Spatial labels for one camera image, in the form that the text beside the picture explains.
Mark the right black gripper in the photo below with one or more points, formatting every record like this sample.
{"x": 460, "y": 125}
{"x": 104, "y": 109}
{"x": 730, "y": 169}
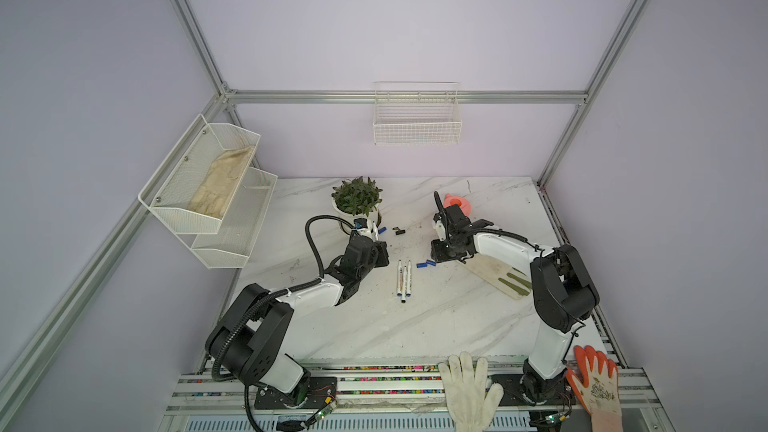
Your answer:
{"x": 436, "y": 254}

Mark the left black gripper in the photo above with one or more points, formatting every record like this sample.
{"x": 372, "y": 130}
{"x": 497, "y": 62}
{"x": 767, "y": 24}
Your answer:
{"x": 379, "y": 249}

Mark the white marker pen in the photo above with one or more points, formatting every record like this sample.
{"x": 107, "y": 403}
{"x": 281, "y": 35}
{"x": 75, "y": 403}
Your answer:
{"x": 406, "y": 281}
{"x": 400, "y": 280}

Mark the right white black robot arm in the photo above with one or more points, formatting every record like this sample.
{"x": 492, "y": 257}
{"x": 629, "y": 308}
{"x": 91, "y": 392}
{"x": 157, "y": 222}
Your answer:
{"x": 562, "y": 290}

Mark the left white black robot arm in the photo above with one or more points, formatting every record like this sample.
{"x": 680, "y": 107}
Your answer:
{"x": 246, "y": 344}

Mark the pink plastic watering can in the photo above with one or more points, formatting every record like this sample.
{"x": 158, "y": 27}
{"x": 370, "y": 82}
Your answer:
{"x": 463, "y": 203}

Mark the green potted plant white pot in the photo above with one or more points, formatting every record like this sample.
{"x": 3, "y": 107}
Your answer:
{"x": 358, "y": 198}

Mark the beige cloth in shelf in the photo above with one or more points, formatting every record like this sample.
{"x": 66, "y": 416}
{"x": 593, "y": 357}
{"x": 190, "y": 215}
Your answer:
{"x": 213, "y": 196}

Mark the white mesh two-tier shelf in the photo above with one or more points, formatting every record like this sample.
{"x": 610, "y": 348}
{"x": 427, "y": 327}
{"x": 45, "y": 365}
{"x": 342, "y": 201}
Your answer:
{"x": 225, "y": 243}

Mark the white knit glove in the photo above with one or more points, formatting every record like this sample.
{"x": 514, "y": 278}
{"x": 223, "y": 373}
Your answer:
{"x": 471, "y": 403}

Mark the orange white work glove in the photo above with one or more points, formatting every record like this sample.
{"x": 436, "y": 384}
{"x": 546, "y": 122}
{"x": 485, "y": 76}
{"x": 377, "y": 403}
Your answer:
{"x": 596, "y": 388}

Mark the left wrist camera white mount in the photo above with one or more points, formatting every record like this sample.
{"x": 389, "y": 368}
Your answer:
{"x": 366, "y": 228}

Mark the white wire wall basket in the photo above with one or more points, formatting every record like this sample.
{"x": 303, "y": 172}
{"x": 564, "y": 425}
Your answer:
{"x": 416, "y": 113}

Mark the aluminium frame corner post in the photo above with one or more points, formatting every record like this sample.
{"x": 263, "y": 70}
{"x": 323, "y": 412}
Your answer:
{"x": 616, "y": 46}

